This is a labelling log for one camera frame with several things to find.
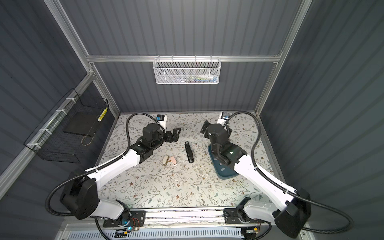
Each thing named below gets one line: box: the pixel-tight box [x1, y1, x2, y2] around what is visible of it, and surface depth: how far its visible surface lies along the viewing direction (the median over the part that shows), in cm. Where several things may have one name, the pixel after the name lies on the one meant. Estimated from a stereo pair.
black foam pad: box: [62, 111, 101, 136], surface depth 80 cm
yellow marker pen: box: [97, 107, 108, 122], surface depth 82 cm
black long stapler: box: [184, 141, 195, 164], surface depth 96 cm
